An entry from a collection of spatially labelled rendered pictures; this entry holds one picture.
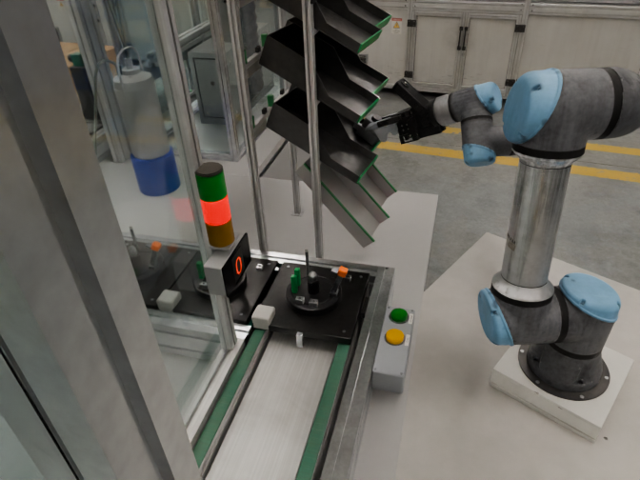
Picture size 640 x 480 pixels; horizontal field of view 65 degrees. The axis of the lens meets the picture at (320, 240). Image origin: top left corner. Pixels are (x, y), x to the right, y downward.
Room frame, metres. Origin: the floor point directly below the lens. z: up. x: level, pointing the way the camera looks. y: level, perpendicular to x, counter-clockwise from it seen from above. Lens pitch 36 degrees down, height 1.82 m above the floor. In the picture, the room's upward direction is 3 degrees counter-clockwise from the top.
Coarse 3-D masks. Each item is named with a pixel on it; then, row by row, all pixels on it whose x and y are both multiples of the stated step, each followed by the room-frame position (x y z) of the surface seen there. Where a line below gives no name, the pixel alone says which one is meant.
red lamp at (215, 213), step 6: (228, 198) 0.80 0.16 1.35; (204, 204) 0.78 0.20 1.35; (210, 204) 0.77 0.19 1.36; (216, 204) 0.77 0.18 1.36; (222, 204) 0.78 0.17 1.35; (228, 204) 0.79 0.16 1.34; (204, 210) 0.78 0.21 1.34; (210, 210) 0.77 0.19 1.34; (216, 210) 0.77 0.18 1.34; (222, 210) 0.78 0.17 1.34; (228, 210) 0.79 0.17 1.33; (204, 216) 0.78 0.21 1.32; (210, 216) 0.77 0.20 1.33; (216, 216) 0.77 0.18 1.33; (222, 216) 0.77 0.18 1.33; (228, 216) 0.78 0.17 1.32; (210, 222) 0.77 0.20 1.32; (216, 222) 0.77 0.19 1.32; (222, 222) 0.77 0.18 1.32
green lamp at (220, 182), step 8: (216, 176) 0.78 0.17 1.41; (224, 176) 0.80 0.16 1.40; (200, 184) 0.78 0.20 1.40; (208, 184) 0.77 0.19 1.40; (216, 184) 0.78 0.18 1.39; (224, 184) 0.79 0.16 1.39; (200, 192) 0.78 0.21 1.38; (208, 192) 0.77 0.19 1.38; (216, 192) 0.77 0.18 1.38; (224, 192) 0.78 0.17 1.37; (208, 200) 0.77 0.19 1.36; (216, 200) 0.77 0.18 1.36
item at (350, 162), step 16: (288, 96) 1.29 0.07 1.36; (304, 96) 1.32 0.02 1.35; (272, 112) 1.22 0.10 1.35; (288, 112) 1.20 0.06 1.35; (304, 112) 1.32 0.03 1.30; (320, 112) 1.30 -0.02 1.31; (336, 112) 1.28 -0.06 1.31; (272, 128) 1.22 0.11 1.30; (288, 128) 1.20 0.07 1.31; (304, 128) 1.18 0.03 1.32; (320, 128) 1.30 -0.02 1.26; (336, 128) 1.28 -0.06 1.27; (304, 144) 1.18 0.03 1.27; (320, 144) 1.16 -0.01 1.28; (336, 144) 1.25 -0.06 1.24; (352, 144) 1.26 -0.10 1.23; (320, 160) 1.16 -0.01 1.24; (336, 160) 1.18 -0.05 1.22; (352, 160) 1.21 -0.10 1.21; (368, 160) 1.23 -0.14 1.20; (352, 176) 1.12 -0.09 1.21
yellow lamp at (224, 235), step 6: (228, 222) 0.78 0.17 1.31; (210, 228) 0.77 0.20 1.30; (216, 228) 0.77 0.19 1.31; (222, 228) 0.77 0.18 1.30; (228, 228) 0.78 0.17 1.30; (210, 234) 0.77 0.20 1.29; (216, 234) 0.77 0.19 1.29; (222, 234) 0.77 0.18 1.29; (228, 234) 0.78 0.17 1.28; (210, 240) 0.78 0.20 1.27; (216, 240) 0.77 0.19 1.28; (222, 240) 0.77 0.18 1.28; (228, 240) 0.78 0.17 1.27; (216, 246) 0.77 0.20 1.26; (222, 246) 0.77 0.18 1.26
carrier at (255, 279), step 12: (252, 264) 1.09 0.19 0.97; (264, 264) 1.08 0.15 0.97; (276, 264) 1.08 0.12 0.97; (252, 276) 1.03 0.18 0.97; (264, 276) 1.03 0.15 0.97; (240, 288) 0.98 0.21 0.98; (252, 288) 0.99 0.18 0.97; (264, 288) 0.99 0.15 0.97; (240, 300) 0.94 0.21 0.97; (252, 300) 0.94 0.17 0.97; (240, 312) 0.90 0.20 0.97; (252, 312) 0.91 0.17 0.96
